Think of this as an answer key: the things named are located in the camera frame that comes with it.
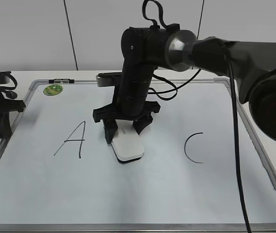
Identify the black left camera cable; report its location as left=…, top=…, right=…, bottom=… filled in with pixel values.
left=0, top=72, right=19, bottom=100

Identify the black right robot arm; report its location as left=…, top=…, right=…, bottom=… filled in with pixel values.
left=93, top=24, right=276, bottom=143

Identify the green round magnet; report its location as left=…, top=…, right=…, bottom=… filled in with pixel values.
left=43, top=84, right=63, bottom=97

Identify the white whiteboard eraser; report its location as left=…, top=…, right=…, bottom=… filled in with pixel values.
left=108, top=120, right=145, bottom=164

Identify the white framed whiteboard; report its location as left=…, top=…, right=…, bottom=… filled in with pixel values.
left=0, top=78, right=276, bottom=233

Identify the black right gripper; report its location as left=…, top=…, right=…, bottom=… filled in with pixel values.
left=93, top=89, right=160, bottom=144

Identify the black camera cable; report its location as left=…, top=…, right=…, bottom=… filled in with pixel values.
left=142, top=0, right=253, bottom=233
left=0, top=72, right=19, bottom=100

